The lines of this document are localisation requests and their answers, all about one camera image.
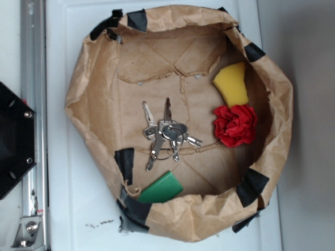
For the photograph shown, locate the red crumpled paper ball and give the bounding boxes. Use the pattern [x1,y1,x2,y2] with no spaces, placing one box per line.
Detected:
[213,105,258,147]

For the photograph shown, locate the brown paper bag tray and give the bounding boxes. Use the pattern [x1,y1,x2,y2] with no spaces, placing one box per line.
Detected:
[65,5,293,242]

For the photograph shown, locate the yellow sponge piece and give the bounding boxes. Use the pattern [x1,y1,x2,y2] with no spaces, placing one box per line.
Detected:
[212,62,249,108]

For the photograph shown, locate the aluminium rail frame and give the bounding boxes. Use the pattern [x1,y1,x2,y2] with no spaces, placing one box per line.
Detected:
[20,1,50,250]

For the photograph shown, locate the metal corner bracket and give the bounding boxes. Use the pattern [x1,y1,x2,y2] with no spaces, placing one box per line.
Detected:
[10,216,43,250]

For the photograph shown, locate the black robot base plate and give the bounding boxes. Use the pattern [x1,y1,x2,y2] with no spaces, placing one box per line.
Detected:
[0,83,36,199]

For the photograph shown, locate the silver key bunch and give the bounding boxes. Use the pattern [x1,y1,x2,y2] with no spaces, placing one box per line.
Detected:
[142,98,202,171]

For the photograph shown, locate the green block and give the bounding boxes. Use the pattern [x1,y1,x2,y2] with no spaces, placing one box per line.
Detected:
[138,171,184,203]

